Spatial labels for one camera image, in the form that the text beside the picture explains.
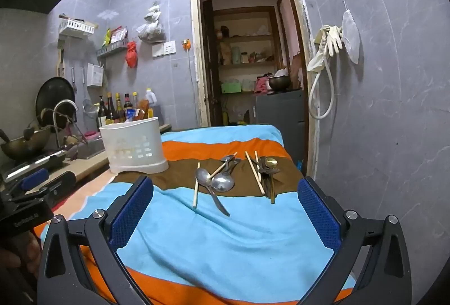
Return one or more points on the brown wooden board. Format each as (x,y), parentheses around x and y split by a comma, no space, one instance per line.
(297,67)

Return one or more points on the small steel spoon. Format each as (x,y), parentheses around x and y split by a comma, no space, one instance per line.
(203,175)
(226,159)

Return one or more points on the striped blue orange blanket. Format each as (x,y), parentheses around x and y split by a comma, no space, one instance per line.
(211,245)

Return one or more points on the yellow green packet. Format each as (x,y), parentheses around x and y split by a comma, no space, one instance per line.
(106,36)

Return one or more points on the red plastic bag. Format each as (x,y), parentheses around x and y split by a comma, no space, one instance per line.
(132,54)

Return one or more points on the teal jar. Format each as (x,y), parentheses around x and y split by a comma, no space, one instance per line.
(235,54)

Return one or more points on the hanging metal spatula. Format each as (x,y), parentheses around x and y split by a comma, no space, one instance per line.
(72,76)

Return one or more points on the hanging wooden board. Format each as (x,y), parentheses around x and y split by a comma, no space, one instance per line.
(60,58)

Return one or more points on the metal wok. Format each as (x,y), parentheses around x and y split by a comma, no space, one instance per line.
(24,146)

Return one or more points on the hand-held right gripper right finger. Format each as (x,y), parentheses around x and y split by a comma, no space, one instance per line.
(318,213)

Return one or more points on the black frying pan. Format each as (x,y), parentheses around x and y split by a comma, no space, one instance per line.
(54,94)

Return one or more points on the white mesh bag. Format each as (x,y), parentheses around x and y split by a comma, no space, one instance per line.
(351,34)

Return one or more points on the steel faucet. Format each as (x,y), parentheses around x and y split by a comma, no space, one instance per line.
(65,102)

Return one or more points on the cream rubber glove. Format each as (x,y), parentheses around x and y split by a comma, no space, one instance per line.
(334,39)
(316,61)

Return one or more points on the red white packet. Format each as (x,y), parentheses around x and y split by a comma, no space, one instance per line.
(118,34)

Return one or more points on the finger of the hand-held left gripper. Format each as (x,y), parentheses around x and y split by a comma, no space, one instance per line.
(61,182)
(33,178)

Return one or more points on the grey wall shelf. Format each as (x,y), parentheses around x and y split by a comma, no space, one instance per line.
(110,49)

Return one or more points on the gold metal spoon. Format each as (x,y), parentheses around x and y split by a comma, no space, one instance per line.
(270,161)

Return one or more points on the person's left hand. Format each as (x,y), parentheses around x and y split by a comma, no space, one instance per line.
(24,254)

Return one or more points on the green box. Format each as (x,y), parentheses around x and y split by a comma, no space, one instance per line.
(231,87)

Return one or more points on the black gas stove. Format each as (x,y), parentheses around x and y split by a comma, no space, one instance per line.
(35,162)

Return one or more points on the white wall basket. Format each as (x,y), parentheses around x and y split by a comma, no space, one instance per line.
(77,28)

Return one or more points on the white wall switch socket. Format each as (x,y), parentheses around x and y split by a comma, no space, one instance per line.
(164,49)

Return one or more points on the dark metal bowl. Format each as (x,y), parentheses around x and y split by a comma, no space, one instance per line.
(279,82)

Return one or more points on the cream door frame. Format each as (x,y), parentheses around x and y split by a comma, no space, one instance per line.
(194,44)

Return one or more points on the white wall box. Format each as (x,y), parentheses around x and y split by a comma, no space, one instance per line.
(94,74)

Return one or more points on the clear oil jug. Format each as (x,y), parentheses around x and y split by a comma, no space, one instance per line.
(150,96)

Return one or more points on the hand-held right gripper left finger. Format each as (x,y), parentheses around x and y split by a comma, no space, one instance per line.
(130,217)

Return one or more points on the grey cabinet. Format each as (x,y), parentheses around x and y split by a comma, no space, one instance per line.
(281,111)

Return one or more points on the large steel spoon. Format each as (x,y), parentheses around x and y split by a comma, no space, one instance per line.
(222,182)

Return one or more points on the clear plastic bag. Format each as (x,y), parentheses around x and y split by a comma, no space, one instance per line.
(151,30)

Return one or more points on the white plastic utensil holder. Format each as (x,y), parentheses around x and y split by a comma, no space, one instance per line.
(133,146)

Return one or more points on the pink cloth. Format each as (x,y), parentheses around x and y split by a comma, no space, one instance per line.
(262,84)

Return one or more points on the steel sink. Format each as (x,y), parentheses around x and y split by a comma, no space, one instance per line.
(89,147)

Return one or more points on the wooden shelf unit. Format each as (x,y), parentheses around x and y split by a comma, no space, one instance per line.
(246,64)

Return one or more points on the dark pump sauce bottle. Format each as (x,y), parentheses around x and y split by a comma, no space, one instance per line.
(102,114)

